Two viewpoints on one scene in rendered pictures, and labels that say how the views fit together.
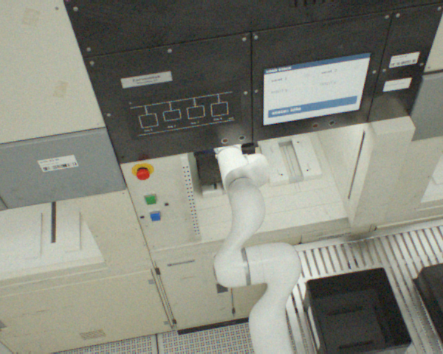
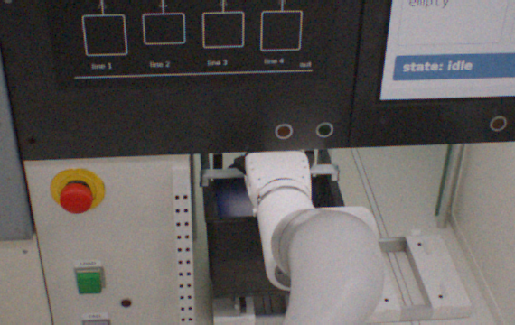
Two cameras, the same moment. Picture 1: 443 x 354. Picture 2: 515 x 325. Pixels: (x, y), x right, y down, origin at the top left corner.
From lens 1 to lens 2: 0.72 m
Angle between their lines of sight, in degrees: 19
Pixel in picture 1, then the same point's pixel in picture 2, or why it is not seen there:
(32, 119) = not seen: outside the picture
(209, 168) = (234, 255)
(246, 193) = (338, 219)
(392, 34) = not seen: outside the picture
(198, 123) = (227, 66)
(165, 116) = (145, 30)
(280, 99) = (429, 27)
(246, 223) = (333, 296)
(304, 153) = (433, 264)
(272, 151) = not seen: hidden behind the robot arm
